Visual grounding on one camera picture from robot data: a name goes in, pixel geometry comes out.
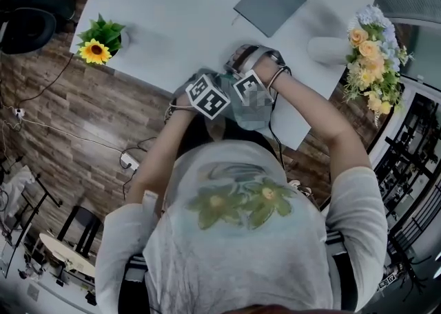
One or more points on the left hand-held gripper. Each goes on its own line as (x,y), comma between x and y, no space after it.
(208,97)

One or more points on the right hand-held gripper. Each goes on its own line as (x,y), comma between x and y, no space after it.
(249,83)

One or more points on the light green patterned pouch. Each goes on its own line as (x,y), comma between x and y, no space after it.
(236,109)

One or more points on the person's left forearm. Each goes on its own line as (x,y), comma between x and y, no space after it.
(162,147)

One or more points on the person's right forearm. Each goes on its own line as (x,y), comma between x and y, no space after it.
(320,113)

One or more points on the person's right hand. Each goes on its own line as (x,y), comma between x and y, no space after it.
(267,68)

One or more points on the person's white shoe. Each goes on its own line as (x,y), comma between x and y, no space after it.
(216,130)

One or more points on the person's black trousers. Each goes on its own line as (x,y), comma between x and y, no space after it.
(200,130)

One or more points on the grey notebook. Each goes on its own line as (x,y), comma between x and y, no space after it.
(270,2)

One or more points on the white vase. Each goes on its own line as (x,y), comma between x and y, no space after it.
(325,50)

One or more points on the white power strip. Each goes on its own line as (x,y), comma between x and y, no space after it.
(19,112)
(130,162)

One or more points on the sunflower in white pot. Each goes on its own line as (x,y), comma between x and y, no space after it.
(100,44)

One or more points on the yellow and blue flower bouquet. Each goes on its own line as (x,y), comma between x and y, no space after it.
(373,58)

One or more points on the person's white flower print shirt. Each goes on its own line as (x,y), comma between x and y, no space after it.
(241,254)

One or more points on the black metal stool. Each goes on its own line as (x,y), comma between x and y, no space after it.
(82,216)

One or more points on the black round stool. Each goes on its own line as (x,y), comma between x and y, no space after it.
(51,6)

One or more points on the black metal shelf rack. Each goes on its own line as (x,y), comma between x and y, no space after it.
(406,154)

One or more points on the grey round appliance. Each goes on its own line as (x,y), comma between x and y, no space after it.
(27,30)

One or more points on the black metal stand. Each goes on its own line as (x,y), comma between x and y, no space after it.
(38,188)

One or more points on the round white table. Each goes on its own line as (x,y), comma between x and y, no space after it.
(69,255)

